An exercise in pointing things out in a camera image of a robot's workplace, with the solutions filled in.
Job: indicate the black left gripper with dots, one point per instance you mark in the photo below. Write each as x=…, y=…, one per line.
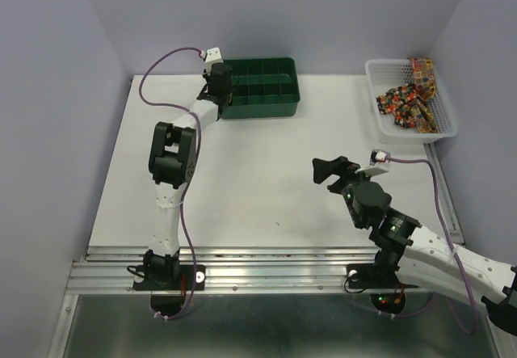
x=206, y=77

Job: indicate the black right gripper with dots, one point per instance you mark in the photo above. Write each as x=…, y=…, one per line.
x=340, y=166

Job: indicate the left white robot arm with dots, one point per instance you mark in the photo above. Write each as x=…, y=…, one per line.
x=172, y=161

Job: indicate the green compartment organizer box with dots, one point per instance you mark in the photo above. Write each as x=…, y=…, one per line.
x=263, y=88

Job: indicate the dark multicolour dotted tie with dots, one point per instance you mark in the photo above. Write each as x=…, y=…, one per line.
x=402, y=103

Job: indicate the white perforated plastic basket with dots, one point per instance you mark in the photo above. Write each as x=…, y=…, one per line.
x=385, y=74

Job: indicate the yellow patterned tie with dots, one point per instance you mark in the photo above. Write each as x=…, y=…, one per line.
x=425, y=84

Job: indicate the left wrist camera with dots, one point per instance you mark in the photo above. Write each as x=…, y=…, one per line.
x=210, y=57

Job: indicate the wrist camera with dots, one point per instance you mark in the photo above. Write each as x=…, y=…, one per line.
x=210, y=57
x=379, y=164

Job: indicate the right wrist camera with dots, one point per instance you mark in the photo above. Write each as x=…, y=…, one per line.
x=379, y=164

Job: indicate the aluminium rail frame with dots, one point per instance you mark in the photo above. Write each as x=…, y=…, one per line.
x=286, y=236

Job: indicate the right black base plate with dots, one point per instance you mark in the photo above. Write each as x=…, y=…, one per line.
x=368, y=277

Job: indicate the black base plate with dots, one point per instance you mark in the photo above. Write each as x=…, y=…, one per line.
x=368, y=277
x=185, y=278

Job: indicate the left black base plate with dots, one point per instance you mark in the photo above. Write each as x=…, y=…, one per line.
x=185, y=278

